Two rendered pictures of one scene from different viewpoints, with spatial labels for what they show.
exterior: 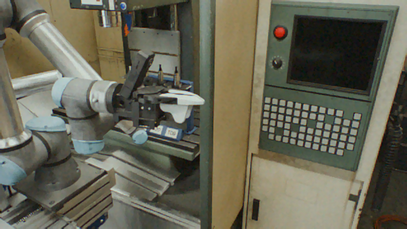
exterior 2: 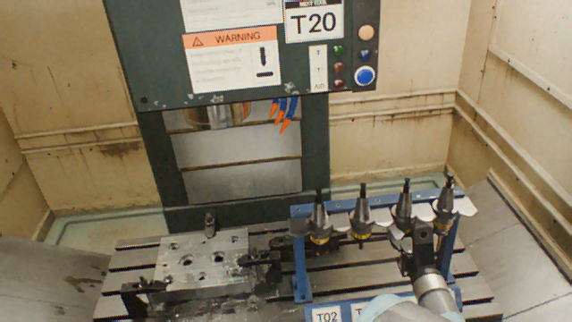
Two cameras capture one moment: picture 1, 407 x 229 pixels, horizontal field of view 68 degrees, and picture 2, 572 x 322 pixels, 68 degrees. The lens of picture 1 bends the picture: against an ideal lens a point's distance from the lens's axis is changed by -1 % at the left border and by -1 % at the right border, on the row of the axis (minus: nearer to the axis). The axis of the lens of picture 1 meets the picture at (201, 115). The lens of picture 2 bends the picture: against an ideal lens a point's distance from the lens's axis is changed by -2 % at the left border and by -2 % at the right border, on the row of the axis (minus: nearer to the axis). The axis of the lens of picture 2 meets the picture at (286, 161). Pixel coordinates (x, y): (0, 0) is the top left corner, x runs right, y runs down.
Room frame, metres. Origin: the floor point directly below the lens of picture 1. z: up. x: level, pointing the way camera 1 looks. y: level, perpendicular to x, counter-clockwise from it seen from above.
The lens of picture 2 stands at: (1.17, 0.92, 1.98)
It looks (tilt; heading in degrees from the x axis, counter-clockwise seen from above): 34 degrees down; 330
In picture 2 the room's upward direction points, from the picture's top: 5 degrees counter-clockwise
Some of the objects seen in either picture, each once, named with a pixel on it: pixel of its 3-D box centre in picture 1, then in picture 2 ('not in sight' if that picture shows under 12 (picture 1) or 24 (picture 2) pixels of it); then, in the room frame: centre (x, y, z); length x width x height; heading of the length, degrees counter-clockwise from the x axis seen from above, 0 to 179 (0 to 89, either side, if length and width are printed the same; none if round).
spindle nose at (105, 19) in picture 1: (110, 16); (214, 91); (2.05, 0.59, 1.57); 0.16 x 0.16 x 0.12
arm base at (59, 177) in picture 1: (55, 165); not in sight; (0.89, 0.51, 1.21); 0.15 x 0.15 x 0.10
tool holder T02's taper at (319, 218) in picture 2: not in sight; (319, 211); (1.86, 0.44, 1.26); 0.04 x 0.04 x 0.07
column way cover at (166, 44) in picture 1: (154, 61); (237, 142); (2.44, 0.38, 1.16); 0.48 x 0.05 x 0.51; 63
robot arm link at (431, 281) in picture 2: not in sight; (432, 289); (1.57, 0.34, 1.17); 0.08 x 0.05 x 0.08; 63
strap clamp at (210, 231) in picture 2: not in sight; (211, 228); (2.28, 0.60, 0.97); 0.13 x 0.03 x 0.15; 153
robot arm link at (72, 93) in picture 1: (79, 95); not in sight; (0.69, 0.29, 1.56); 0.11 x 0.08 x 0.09; 74
